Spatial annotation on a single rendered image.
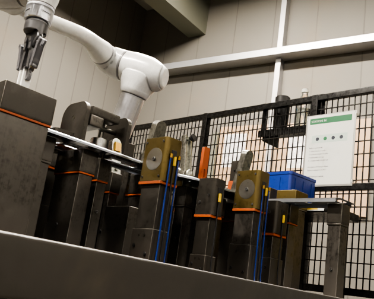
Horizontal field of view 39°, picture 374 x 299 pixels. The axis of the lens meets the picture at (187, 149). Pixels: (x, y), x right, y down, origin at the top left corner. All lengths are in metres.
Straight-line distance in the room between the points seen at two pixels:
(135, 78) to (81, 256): 1.83
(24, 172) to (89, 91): 4.00
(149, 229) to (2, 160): 0.42
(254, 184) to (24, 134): 0.73
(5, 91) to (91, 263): 0.76
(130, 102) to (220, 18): 3.19
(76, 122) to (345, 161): 1.07
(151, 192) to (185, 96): 3.80
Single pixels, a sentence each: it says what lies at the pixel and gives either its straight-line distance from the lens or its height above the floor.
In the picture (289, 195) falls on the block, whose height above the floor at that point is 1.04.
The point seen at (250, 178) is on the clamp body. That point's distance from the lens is 1.60.
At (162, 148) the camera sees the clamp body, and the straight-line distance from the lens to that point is 1.36.
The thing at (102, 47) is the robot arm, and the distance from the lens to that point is 2.19.
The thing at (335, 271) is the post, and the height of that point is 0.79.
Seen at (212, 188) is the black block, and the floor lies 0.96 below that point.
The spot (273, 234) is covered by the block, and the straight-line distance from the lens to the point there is 1.67.
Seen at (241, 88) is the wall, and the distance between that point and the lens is 4.82.
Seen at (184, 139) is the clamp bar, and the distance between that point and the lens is 1.93.
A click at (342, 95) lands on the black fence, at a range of 2.29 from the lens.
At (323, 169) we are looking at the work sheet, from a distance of 2.22.
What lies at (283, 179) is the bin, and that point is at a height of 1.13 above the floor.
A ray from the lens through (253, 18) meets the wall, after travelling 5.10.
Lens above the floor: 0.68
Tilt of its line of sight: 14 degrees up
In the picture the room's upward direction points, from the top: 8 degrees clockwise
